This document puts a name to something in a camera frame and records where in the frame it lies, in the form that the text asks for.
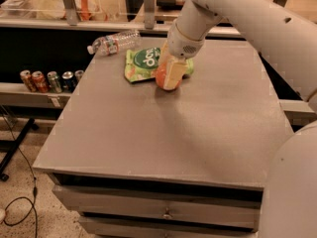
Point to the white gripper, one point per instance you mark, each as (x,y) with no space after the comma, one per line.
(182,43)

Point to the red orange apple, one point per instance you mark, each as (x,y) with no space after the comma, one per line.
(160,75)

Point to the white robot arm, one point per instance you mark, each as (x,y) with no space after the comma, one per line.
(286,44)

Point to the green rice chip bag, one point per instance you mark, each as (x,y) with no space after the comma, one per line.
(141,65)

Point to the orange white snack bag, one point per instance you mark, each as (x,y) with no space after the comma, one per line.
(89,10)

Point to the clear plastic water bottle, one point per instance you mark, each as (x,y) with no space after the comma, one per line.
(112,44)

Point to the dark blue soda can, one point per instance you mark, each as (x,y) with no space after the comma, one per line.
(69,80)

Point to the grey cabinet with drawers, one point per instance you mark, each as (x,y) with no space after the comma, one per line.
(214,136)

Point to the green silver soda can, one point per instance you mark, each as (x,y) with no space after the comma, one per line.
(54,81)

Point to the red orange soda can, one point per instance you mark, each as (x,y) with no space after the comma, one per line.
(40,81)

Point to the upper grey drawer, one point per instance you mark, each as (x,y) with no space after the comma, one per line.
(165,206)

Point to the grey drawer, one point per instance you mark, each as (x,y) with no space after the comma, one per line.
(165,206)
(120,228)

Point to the clear plastic bin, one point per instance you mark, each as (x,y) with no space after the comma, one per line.
(19,9)

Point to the black stand leg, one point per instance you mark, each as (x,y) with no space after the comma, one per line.
(9,147)

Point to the lower grey drawer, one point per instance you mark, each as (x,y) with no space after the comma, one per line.
(120,228)

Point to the grey metal shelf rail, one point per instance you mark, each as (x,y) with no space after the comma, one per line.
(17,94)

